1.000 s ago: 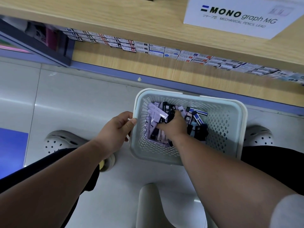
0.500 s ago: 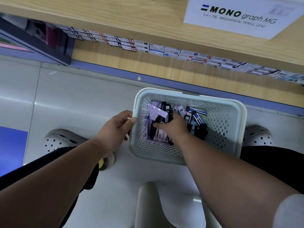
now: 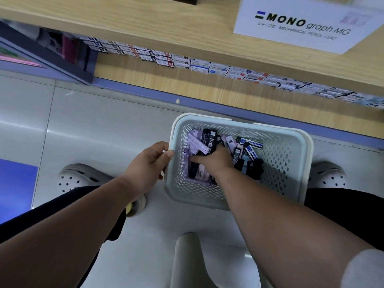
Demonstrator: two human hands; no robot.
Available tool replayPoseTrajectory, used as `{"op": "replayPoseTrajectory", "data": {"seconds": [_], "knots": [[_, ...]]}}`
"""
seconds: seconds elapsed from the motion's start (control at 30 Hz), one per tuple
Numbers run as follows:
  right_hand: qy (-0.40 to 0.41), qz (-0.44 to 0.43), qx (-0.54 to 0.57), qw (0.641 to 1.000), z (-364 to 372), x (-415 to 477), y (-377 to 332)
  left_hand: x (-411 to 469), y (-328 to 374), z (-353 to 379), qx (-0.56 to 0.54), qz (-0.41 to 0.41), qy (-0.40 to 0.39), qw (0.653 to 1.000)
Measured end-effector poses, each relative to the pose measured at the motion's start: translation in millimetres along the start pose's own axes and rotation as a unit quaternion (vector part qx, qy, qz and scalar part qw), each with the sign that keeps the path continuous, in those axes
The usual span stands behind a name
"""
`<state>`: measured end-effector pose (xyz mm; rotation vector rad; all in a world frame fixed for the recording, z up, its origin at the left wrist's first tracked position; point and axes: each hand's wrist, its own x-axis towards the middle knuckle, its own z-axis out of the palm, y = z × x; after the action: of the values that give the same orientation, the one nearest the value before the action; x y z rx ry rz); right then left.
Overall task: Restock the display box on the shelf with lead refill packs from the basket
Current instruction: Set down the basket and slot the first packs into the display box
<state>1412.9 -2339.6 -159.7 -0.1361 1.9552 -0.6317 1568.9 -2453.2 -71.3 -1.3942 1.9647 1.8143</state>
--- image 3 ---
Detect person's left hand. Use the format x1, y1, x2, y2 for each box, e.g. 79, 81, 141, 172
120, 141, 175, 204

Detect person's right hand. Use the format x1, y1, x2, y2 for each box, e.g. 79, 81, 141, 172
190, 144, 235, 181

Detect white perforated plastic basket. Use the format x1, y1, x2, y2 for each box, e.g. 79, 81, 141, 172
163, 113, 314, 211

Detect person's left forearm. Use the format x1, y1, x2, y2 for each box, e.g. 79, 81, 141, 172
0, 174, 145, 288

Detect person's right forearm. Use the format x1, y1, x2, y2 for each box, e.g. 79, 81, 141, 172
210, 167, 375, 288

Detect pile of pencil lead cases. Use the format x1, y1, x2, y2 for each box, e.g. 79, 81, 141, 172
181, 128, 265, 186

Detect white left clog shoe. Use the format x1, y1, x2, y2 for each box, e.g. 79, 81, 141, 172
57, 163, 148, 218

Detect white clog shoe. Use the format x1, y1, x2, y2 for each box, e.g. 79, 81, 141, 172
307, 161, 347, 189
57, 163, 148, 218

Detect row of small stationery boxes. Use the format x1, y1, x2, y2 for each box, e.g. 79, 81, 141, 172
79, 36, 384, 110

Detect grey rounded stool leg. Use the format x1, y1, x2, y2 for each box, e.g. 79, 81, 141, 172
174, 232, 208, 288

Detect white right clog shoe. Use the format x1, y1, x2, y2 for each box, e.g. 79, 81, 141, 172
307, 161, 347, 189

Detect wooden shelf unit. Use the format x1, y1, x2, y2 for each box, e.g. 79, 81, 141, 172
0, 0, 384, 140

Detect pink and black stationery packets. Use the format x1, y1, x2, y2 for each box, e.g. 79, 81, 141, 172
45, 29, 81, 65

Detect blue floor mat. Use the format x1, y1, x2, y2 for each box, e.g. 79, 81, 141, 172
0, 158, 39, 226

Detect dark grey shelf unit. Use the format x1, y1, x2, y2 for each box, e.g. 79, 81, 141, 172
0, 19, 97, 85

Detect black display stand base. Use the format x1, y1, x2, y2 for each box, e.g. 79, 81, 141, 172
156, 0, 199, 6

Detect white display sign box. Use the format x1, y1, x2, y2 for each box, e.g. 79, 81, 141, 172
233, 0, 384, 55

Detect grey shirt sleeve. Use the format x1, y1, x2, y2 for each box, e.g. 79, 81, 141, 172
342, 248, 384, 288

